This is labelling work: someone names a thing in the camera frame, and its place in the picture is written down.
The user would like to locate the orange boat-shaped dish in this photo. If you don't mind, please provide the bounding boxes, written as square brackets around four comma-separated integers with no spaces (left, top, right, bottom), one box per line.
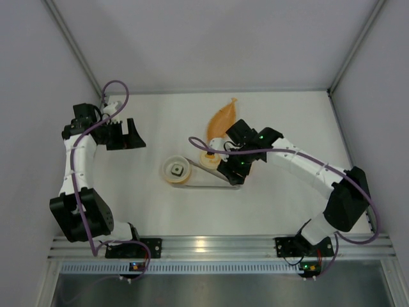
[206,97,238,142]

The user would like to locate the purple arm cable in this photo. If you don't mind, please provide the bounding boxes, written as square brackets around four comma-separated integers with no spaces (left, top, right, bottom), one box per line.
[69,79,151,282]
[188,136,380,282]

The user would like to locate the aluminium frame post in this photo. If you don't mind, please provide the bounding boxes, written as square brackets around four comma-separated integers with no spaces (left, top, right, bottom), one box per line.
[327,0,389,97]
[40,0,102,98]

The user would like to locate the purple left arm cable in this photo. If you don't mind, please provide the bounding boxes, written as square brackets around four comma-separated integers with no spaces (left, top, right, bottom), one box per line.
[69,79,151,282]

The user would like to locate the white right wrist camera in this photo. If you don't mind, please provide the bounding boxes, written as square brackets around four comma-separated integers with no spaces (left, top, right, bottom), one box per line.
[207,138,229,154]

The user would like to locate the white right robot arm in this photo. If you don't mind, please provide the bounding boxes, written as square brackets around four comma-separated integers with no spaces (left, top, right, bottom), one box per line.
[217,120,370,255]

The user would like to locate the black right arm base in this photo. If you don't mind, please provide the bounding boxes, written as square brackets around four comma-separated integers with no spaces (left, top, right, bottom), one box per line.
[274,235,335,258]

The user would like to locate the cream lid orange smiley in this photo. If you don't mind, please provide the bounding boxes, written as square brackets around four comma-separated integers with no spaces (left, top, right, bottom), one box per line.
[199,152,221,170]

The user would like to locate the aluminium mounting rail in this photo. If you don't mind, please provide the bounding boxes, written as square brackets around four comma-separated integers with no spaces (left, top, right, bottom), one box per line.
[47,235,396,261]

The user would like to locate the grey slotted cable duct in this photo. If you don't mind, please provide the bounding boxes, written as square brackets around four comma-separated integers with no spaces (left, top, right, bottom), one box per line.
[60,262,311,275]

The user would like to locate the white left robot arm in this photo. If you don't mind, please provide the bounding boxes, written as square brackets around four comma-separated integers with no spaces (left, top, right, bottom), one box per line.
[49,102,146,242]

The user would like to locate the metal serving tongs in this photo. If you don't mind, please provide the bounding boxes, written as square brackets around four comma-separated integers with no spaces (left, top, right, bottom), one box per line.
[172,158,240,190]

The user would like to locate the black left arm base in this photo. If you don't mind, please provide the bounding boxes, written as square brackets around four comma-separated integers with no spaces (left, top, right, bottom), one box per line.
[105,237,162,259]

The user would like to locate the cream bowl orange base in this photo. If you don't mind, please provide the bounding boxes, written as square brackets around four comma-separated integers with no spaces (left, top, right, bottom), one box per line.
[160,155,192,185]

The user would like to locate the black white sushi piece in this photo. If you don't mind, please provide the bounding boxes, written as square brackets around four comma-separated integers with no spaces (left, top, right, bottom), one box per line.
[171,164,184,177]

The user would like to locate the right aluminium frame post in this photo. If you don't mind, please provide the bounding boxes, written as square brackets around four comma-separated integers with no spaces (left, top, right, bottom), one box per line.
[327,0,389,97]

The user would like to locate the left aluminium frame post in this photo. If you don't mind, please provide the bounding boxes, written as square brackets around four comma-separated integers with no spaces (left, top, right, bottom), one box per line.
[40,0,102,98]

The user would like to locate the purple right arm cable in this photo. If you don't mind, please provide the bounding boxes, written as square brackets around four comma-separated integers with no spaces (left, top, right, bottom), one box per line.
[188,136,380,282]

